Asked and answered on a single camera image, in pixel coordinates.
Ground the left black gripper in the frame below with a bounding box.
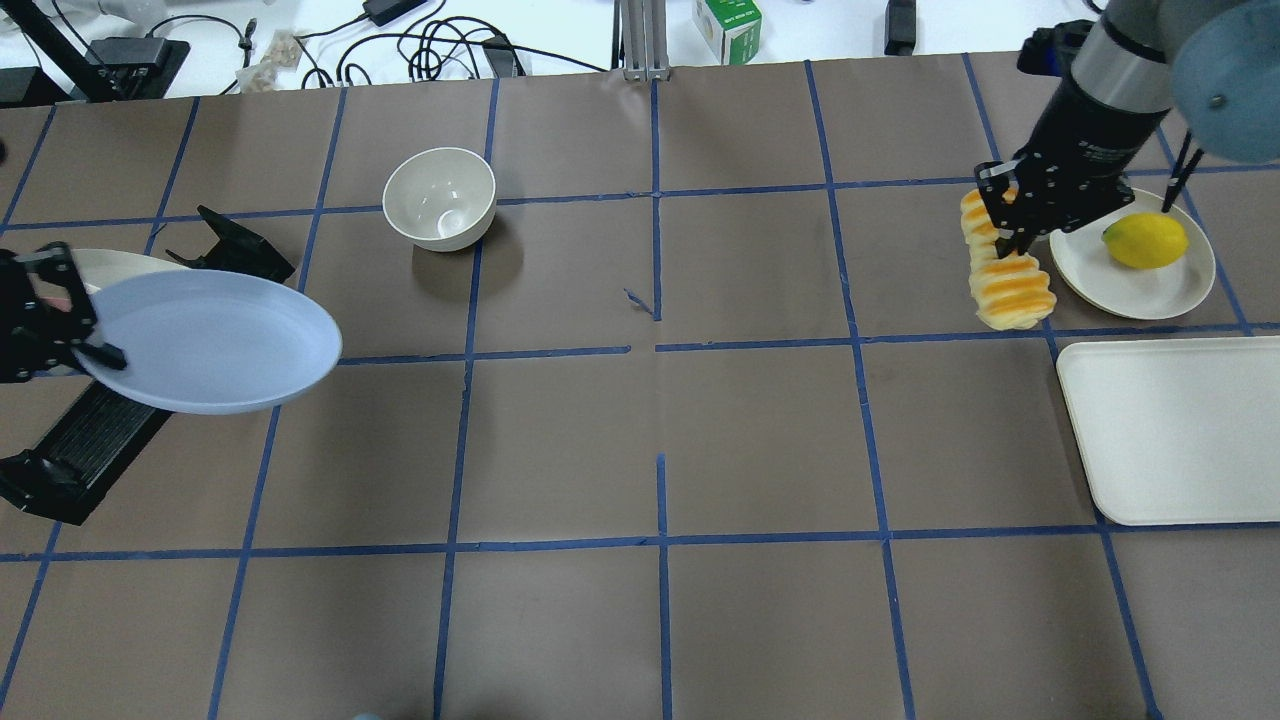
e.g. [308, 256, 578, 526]
[1, 242, 128, 383]

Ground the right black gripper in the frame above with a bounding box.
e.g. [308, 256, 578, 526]
[975, 26, 1166, 259]

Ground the blue plate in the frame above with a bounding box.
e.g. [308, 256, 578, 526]
[84, 269, 343, 415]

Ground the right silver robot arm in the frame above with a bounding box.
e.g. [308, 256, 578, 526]
[974, 1, 1279, 258]

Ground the black plate rack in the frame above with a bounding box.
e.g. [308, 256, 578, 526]
[1, 206, 296, 525]

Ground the cream plate in rack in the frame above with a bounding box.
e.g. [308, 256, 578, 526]
[72, 249, 187, 295]

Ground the cream plate under lemon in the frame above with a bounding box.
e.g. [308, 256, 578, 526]
[1050, 190, 1217, 320]

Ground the yellow lemon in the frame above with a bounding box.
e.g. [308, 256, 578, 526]
[1101, 211, 1190, 270]

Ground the white rectangular tray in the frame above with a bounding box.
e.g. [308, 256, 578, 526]
[1056, 337, 1279, 527]

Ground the black power adapter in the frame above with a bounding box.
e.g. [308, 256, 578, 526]
[883, 0, 918, 56]

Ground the green white carton box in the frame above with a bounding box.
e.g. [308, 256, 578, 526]
[692, 1, 763, 67]

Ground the cream bowl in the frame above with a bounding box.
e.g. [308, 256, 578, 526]
[381, 147, 497, 252]

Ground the aluminium frame post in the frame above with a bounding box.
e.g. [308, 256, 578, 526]
[612, 1, 671, 82]

